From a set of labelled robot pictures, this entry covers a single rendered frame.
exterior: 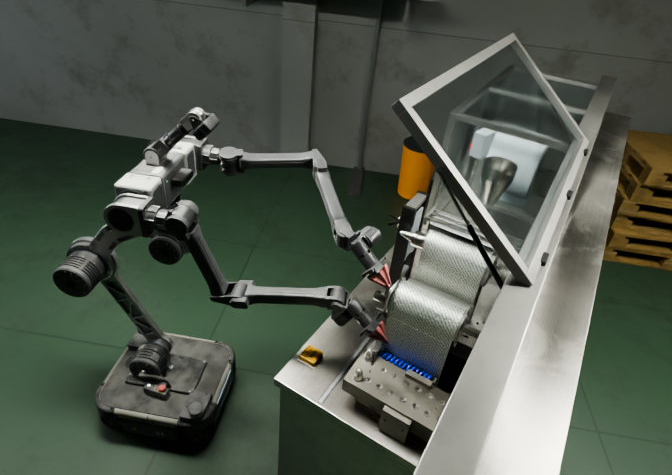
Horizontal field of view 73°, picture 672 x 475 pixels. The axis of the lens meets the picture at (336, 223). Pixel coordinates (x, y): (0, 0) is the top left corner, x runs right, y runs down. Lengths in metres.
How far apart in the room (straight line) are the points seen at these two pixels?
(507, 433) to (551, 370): 0.25
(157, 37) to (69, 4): 0.91
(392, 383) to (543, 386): 0.58
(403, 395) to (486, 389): 0.75
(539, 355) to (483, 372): 0.42
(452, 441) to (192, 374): 1.98
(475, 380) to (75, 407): 2.46
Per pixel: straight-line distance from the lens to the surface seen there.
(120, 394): 2.72
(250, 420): 2.79
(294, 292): 1.70
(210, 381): 2.66
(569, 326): 1.50
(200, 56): 5.12
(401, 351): 1.73
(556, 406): 1.28
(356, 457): 1.86
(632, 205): 4.49
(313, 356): 1.86
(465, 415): 0.90
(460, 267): 1.71
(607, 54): 5.02
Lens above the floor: 2.37
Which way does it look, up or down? 34 degrees down
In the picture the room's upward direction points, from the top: 6 degrees clockwise
